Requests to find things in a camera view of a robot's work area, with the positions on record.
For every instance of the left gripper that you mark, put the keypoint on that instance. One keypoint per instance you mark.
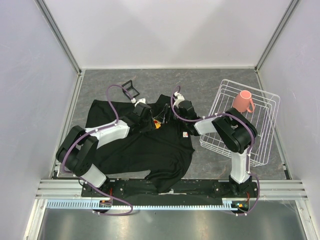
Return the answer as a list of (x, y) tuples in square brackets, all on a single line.
[(150, 126)]

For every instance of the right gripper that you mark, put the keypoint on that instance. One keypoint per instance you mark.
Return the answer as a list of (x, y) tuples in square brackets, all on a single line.
[(165, 116)]

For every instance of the black polo shirt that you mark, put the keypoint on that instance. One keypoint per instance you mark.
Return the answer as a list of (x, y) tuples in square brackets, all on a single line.
[(166, 152)]

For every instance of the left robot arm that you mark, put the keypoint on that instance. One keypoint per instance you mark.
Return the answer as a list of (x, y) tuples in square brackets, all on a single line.
[(78, 150)]

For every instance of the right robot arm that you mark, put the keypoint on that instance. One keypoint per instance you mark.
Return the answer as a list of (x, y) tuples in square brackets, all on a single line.
[(235, 131)]

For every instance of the black phone stand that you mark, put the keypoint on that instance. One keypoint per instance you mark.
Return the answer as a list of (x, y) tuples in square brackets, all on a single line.
[(129, 90)]

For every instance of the pink mug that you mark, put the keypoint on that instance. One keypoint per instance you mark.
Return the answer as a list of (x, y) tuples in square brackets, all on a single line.
[(243, 102)]

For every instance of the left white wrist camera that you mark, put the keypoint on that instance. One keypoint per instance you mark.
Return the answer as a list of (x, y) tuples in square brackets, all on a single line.
[(137, 101)]

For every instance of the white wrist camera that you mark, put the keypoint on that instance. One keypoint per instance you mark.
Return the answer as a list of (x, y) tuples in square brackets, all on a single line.
[(177, 99), (137, 101)]

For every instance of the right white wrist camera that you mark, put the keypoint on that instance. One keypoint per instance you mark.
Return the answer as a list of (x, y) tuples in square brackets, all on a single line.
[(177, 99)]

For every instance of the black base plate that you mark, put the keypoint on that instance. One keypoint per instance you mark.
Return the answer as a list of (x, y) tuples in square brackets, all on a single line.
[(185, 191)]

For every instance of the white wire basket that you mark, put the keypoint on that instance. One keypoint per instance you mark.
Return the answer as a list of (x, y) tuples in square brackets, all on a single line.
[(263, 117)]

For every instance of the slotted cable duct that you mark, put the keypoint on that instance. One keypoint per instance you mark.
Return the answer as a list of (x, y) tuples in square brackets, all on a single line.
[(95, 204)]

